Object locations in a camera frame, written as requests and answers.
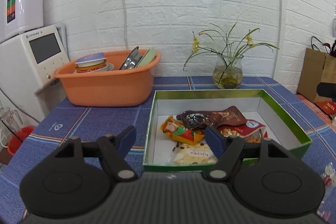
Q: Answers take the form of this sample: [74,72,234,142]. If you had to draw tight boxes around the blue checked tablecloth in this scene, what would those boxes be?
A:
[1,77,335,223]

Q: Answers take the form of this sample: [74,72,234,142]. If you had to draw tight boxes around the cream cookie snack packet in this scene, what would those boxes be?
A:
[173,143,217,165]

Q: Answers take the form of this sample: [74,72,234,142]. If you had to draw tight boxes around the pale green plate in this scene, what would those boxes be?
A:
[137,47,157,68]

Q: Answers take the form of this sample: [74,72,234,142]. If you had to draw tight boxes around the brown paper bag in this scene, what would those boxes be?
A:
[297,36,335,103]

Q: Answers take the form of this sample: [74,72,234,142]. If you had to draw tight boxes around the stacked bowls with lid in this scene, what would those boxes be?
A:
[74,52,114,74]

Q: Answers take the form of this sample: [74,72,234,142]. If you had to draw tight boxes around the stainless steel plate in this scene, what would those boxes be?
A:
[120,46,142,70]

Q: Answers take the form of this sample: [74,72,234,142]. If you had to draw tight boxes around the white water dispenser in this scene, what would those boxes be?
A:
[1,25,69,125]

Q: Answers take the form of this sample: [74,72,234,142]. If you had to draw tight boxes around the yellow orange snack packet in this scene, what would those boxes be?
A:
[160,115,205,145]

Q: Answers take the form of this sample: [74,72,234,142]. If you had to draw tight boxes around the brown chocolate snack packet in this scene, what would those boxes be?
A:
[177,106,247,130]

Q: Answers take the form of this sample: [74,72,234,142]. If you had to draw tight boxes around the glass measuring jug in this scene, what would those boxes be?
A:
[1,107,23,148]

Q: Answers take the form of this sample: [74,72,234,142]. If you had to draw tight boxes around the green cardboard snack box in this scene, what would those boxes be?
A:
[143,89,312,172]

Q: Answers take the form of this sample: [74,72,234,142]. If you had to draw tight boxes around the orange plastic basin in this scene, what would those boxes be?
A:
[54,50,161,107]

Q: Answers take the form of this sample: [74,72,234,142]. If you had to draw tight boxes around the red nut snack packet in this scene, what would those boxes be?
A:
[217,119,268,143]

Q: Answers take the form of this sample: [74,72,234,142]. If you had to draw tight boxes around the glass vase with plant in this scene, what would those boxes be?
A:
[183,21,280,90]

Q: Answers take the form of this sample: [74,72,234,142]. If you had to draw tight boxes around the red plastic bucket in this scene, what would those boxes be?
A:
[7,126,35,155]

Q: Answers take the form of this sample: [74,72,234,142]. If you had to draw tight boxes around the red booklet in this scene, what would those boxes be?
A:
[315,101,336,115]

